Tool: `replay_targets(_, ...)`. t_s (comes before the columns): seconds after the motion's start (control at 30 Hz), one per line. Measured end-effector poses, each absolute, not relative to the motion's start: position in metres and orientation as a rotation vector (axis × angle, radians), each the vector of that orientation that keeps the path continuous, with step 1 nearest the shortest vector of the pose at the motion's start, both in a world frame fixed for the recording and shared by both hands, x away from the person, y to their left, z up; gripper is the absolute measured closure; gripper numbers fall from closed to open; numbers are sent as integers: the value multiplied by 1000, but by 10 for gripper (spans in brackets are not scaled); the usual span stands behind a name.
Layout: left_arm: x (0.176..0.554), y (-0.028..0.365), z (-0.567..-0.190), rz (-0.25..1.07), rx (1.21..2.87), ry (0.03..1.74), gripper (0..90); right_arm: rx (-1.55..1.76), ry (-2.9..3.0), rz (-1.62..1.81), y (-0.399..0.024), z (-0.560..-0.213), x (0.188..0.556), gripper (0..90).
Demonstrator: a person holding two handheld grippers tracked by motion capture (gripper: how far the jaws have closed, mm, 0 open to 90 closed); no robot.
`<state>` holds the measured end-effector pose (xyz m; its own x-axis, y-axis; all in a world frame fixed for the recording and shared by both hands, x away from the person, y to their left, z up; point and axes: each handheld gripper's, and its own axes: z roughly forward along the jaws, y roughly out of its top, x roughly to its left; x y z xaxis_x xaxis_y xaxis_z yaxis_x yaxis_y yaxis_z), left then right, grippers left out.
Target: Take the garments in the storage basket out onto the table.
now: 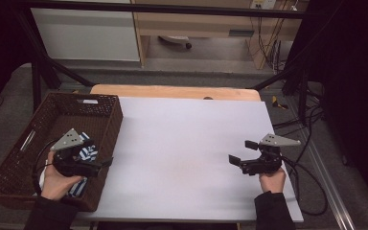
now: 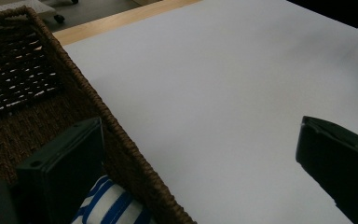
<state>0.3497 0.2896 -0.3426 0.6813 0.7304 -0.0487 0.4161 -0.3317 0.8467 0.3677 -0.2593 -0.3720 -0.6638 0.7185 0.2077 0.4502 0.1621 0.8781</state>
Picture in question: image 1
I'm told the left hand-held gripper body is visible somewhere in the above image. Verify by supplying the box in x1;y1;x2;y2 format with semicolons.
50;127;104;178

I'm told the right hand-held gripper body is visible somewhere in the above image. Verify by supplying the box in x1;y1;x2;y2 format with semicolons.
240;133;302;176

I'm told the blue white striped cloth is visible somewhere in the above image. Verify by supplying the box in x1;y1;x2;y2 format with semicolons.
38;131;99;199

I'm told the brown wicker basket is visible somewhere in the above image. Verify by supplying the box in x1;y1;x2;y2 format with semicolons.
0;92;125;213

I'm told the person's right hand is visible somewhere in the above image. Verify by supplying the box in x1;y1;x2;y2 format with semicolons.
258;167;287;195

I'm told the person's left hand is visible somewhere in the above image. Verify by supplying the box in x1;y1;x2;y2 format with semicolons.
40;150;84;201

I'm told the white table mat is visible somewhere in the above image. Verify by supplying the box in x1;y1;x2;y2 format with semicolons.
76;96;305;223

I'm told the yellow black tool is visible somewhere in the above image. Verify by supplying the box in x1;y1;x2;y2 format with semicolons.
271;95;289;111

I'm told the wooden board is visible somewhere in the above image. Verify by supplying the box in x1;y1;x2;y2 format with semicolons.
89;83;263;103

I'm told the white cabinet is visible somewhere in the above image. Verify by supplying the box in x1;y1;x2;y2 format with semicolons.
30;0;141;62

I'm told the wooden desk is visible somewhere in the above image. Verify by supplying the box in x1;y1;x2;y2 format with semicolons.
130;0;311;71

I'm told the office chair base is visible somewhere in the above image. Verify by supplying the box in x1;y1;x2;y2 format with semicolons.
158;34;194;50

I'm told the white power strip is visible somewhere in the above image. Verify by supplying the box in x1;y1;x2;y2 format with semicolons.
249;0;278;11

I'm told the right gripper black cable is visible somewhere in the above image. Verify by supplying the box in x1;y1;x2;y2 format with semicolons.
281;104;330;217

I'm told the aluminium rail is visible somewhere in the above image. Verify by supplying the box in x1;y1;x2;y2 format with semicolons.
295;127;357;230

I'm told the bundle of hanging cables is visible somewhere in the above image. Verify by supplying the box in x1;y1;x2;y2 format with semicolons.
248;0;301;73

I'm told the black metal frame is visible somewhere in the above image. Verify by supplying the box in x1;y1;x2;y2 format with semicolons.
12;0;314;113

